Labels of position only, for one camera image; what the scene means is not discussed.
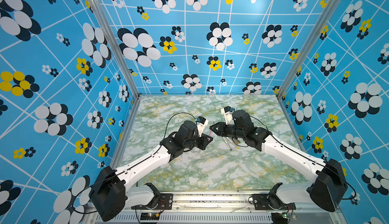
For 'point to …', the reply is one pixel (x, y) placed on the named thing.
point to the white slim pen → (227, 144)
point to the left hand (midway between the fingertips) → (212, 138)
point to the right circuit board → (282, 217)
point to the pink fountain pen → (210, 133)
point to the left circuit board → (150, 216)
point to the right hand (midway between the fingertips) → (212, 127)
